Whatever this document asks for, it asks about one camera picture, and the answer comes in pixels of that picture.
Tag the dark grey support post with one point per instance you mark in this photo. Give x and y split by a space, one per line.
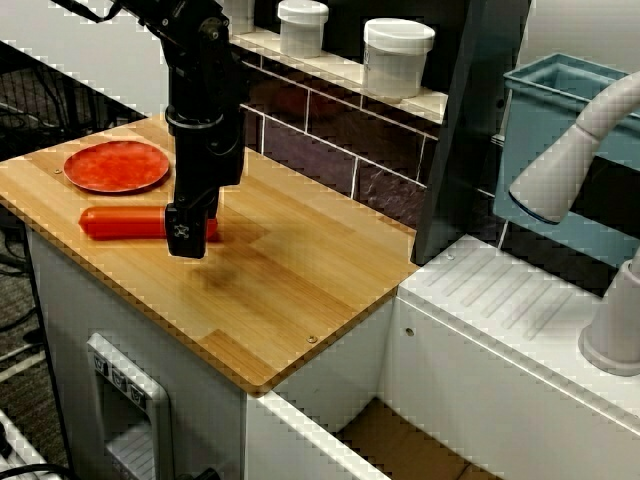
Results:
465 150

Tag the red round plate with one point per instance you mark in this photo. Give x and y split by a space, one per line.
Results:
116 167

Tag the white lidded plastic jar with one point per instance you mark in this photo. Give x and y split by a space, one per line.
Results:
302 30
397 60

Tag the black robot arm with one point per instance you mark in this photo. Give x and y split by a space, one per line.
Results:
200 60

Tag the brown cardboard sheet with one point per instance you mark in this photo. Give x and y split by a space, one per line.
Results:
400 445

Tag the teal plastic bin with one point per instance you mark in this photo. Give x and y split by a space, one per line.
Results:
545 120

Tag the white sink basin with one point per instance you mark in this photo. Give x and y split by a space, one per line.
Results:
490 350

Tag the grey toy faucet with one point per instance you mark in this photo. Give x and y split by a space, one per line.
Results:
565 165

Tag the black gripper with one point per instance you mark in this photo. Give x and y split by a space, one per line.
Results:
207 155

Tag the white power strip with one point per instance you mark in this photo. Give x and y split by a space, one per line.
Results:
17 445

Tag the grey dishwasher control panel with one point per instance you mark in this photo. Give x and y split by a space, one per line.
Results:
125 400

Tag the orange toy sausage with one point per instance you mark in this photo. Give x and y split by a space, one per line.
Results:
120 223

